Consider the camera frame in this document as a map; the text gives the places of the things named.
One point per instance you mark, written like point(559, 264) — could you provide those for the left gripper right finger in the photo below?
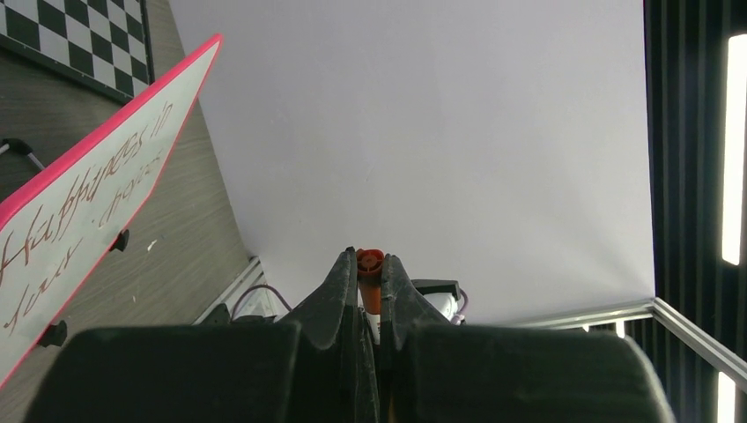
point(435, 371)

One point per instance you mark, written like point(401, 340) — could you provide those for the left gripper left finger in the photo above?
point(302, 368)

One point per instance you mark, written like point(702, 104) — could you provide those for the white marker pen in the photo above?
point(374, 322)

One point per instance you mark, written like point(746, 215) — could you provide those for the red marker cap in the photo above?
point(369, 271)

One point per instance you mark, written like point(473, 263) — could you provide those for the pink framed whiteboard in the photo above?
point(57, 227)

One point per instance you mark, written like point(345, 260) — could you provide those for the metal whiteboard stand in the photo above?
point(21, 148)

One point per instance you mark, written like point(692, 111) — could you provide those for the black white checkerboard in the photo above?
point(103, 45)

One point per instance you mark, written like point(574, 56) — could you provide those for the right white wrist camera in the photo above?
point(446, 295)

